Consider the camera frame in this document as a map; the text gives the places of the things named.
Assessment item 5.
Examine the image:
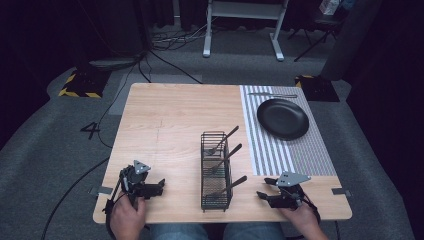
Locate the black folding stand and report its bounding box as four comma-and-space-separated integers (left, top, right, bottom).
287, 12, 346, 63

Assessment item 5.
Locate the grey tape strip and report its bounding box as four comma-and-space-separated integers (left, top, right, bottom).
87, 185, 115, 197
331, 187, 353, 198

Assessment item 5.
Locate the striped placemat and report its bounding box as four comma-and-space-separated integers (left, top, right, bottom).
239, 84, 338, 177

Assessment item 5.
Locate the bundle of floor cables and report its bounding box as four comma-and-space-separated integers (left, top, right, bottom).
150, 18, 216, 52

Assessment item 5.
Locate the dark-handled fork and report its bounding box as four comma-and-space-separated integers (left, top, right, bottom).
207, 125, 241, 156
211, 143, 244, 175

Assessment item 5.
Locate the left hand-held gripper cable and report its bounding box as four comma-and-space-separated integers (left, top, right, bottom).
101, 172, 130, 240

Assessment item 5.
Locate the silver table knife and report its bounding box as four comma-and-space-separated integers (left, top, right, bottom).
247, 91, 299, 100

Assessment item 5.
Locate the dark-handled spoon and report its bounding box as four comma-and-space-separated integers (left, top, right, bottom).
207, 175, 249, 198

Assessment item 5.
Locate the person's right leg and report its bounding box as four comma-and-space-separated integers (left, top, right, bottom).
222, 221, 285, 240

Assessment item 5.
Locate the person's right hand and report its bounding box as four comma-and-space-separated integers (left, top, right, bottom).
279, 203, 330, 240

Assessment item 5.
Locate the white metal table frame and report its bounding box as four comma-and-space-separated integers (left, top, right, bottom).
202, 0, 290, 62

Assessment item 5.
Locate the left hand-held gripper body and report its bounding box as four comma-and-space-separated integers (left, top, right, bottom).
119, 159, 152, 208

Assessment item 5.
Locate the person's left leg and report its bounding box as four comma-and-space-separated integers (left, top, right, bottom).
149, 222, 210, 240

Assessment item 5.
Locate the white box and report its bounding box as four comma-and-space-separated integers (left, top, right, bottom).
318, 0, 342, 16

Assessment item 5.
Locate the black wire cutlery rack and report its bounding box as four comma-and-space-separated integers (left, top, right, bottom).
200, 130, 234, 213

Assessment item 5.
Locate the person's left hand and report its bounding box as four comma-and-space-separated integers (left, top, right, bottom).
109, 194, 148, 240

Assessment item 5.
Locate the thin black floor cable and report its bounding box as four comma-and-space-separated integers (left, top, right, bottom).
95, 49, 152, 149

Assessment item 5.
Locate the right hand-held gripper cable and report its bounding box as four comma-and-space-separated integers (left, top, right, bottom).
301, 191, 323, 226

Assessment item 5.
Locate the person's leg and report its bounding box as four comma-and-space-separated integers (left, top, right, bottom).
222, 221, 285, 240
149, 222, 210, 240

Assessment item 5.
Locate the black base with hazard tape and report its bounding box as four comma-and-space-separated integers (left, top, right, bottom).
57, 67, 112, 100
294, 74, 341, 103

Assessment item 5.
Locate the black plate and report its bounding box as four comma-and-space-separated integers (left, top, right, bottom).
256, 97, 311, 141

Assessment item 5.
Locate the hand-held gripper cable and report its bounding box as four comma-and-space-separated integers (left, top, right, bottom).
301, 191, 323, 226
101, 172, 130, 240

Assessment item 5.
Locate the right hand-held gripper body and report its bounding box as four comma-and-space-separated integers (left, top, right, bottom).
271, 171, 312, 211

